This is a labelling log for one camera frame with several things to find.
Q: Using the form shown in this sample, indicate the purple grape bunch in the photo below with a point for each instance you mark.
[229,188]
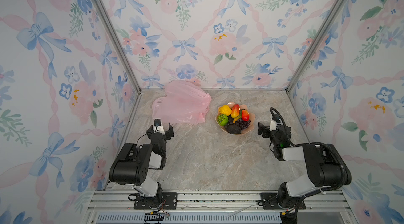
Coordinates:
[242,123]

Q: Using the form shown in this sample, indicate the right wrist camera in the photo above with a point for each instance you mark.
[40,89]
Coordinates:
[275,123]

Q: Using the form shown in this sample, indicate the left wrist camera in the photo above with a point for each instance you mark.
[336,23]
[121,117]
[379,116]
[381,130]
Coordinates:
[157,124]

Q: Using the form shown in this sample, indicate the left corner aluminium post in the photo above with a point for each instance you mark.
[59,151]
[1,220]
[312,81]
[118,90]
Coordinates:
[102,11]

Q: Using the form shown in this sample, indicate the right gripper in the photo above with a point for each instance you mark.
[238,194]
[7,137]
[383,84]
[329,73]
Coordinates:
[266,130]

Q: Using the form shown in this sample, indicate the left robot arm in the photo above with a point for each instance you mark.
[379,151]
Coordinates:
[133,162]

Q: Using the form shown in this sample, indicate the corner aluminium post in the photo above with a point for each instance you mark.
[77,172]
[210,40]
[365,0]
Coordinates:
[102,11]
[322,32]

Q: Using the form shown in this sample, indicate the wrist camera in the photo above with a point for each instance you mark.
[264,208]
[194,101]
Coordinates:
[157,124]
[275,123]

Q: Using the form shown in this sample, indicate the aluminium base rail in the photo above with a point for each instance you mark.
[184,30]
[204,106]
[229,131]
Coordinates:
[216,207]

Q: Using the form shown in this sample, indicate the yellow bell pepper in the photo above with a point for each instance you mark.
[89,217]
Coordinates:
[225,110]

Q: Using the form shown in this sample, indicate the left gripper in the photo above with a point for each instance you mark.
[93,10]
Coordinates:
[169,133]

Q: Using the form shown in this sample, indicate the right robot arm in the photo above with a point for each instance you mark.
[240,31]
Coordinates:
[325,171]

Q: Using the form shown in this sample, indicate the right corner aluminium post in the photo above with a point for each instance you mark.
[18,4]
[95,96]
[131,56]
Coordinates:
[322,32]

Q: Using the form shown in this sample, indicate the pink plastic bag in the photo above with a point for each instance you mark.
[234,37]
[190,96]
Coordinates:
[184,103]

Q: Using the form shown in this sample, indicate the dark avocado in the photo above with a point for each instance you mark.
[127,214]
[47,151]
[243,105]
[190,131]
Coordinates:
[233,129]

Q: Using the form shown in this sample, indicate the red yellow mango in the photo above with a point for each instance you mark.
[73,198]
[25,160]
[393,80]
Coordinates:
[235,111]

